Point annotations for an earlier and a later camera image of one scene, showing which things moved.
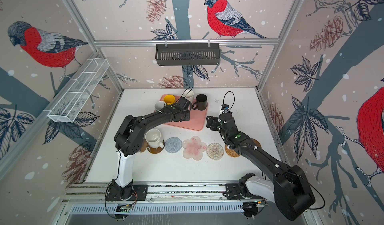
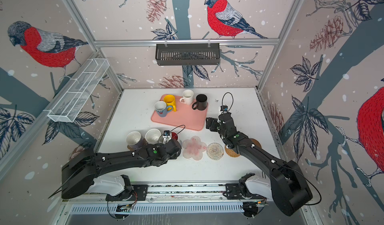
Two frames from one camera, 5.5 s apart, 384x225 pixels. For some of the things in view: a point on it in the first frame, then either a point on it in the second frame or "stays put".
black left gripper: x=188 y=115 → x=175 y=156
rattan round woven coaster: x=231 y=152 stays put
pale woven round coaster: x=215 y=151 stays put
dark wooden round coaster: x=256 y=142 stays put
